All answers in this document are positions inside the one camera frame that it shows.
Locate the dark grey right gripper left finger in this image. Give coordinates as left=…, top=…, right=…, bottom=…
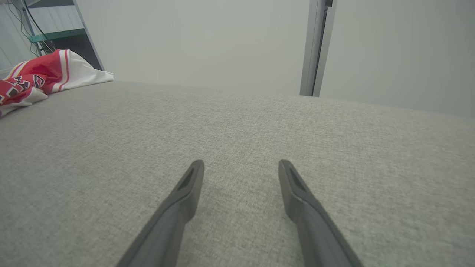
left=116, top=160, right=205, bottom=267

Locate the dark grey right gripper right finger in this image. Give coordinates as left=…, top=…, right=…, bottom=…
left=278, top=159, right=364, bottom=267

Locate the red white-sleeved T-shirt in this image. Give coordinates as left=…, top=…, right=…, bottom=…
left=0, top=49, right=115, bottom=116

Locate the grey fabric sofa surface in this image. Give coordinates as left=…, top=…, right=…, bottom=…
left=0, top=80, right=475, bottom=267

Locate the grey metal shelf rack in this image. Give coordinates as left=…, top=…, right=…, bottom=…
left=22, top=0, right=105, bottom=72

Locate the grey metal partition post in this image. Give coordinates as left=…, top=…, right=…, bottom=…
left=299, top=0, right=337, bottom=98

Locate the thin black wall cable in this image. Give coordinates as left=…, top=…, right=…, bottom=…
left=7, top=0, right=56, bottom=56

